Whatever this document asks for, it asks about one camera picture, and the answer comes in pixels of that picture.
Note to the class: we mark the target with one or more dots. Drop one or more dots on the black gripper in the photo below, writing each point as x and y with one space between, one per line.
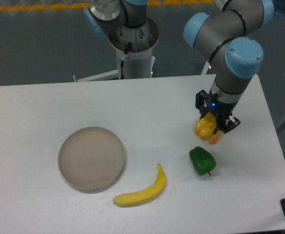
221 111

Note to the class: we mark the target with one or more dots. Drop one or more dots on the yellow toy pepper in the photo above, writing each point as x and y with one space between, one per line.
205 127

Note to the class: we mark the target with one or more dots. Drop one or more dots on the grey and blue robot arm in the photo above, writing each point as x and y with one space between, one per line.
221 40

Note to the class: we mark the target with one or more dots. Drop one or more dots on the orange toy pepper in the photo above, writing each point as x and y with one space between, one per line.
215 137

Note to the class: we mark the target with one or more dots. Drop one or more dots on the green toy pepper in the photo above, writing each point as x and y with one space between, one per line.
202 161

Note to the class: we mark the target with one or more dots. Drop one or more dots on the beige round plate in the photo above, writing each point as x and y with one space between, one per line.
91 159

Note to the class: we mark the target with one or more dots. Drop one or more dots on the yellow toy banana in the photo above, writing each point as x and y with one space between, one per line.
145 195

